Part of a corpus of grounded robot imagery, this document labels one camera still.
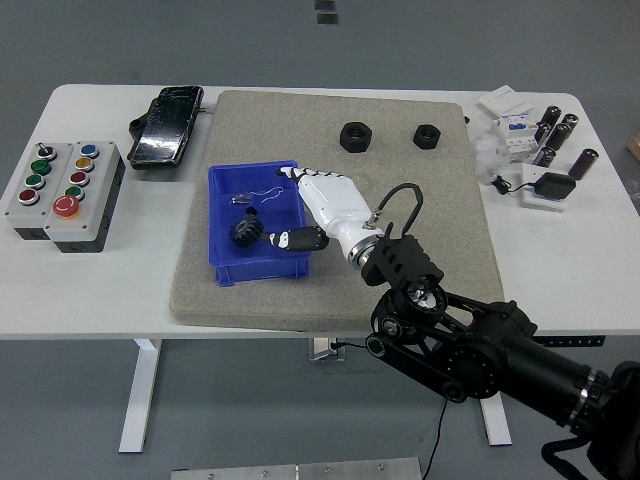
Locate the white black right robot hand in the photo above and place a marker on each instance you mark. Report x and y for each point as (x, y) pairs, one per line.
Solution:
(335, 205)

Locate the large black gear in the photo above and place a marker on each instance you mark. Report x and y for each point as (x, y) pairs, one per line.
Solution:
(245, 235)

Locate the blue plastic box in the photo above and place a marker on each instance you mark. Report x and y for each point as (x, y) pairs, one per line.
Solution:
(260, 272)

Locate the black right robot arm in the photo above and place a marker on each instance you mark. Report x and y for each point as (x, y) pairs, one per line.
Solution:
(500, 350)

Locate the large black hex nut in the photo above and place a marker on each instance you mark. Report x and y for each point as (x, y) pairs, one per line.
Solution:
(355, 136)

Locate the small black hex nut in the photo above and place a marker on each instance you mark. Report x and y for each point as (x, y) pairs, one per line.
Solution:
(426, 136)

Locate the grey emergency-stop button box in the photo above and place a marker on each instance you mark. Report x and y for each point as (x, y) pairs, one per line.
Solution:
(95, 200)

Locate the brown cardboard box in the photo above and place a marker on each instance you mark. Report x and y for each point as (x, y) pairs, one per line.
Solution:
(635, 144)

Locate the grey four-button control box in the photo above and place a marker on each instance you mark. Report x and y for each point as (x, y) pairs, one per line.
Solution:
(25, 210)

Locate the grey-brown foam mat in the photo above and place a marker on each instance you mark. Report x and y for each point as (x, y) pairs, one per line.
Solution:
(400, 200)

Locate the tiny black cube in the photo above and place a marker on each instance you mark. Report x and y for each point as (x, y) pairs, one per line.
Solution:
(251, 210)

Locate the silver power socket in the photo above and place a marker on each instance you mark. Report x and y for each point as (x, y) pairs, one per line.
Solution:
(320, 349)

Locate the crumpled clear plastic bag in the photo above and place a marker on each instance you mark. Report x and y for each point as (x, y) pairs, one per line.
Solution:
(490, 155)

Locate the black handheld device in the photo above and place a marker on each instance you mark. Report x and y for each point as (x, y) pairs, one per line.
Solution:
(162, 130)

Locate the white flat panel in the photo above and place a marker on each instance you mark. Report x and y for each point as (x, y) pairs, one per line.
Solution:
(530, 200)

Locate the white circuit breaker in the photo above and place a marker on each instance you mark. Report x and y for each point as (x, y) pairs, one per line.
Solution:
(520, 137)

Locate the brown cylindrical capacitor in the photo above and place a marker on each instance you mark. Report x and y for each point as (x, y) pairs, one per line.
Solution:
(542, 132)
(544, 156)
(559, 136)
(583, 163)
(551, 115)
(569, 121)

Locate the silver metal plate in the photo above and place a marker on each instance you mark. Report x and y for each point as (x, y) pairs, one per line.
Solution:
(300, 471)

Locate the white table leg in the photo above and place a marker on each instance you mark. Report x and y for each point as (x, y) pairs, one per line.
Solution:
(497, 425)
(140, 395)

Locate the black table control panel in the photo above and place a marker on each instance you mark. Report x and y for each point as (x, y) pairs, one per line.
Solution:
(575, 341)

